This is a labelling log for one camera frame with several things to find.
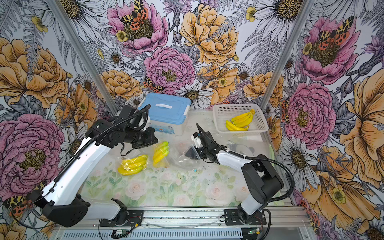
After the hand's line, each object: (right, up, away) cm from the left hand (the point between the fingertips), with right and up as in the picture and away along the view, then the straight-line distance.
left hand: (156, 145), depth 67 cm
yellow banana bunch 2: (+50, +11, +43) cm, 67 cm away
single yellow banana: (+42, +8, +38) cm, 58 cm away
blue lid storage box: (0, +17, +30) cm, 34 cm away
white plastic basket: (+38, +18, +48) cm, 64 cm away
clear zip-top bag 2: (-17, -13, +16) cm, 27 cm away
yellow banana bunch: (-19, -14, +16) cm, 28 cm away
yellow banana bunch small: (+1, -4, +7) cm, 8 cm away
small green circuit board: (-18, -41, +4) cm, 45 cm away
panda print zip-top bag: (+53, -4, +35) cm, 64 cm away
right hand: (+13, -9, +19) cm, 25 cm away
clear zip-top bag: (+8, -7, +3) cm, 11 cm away
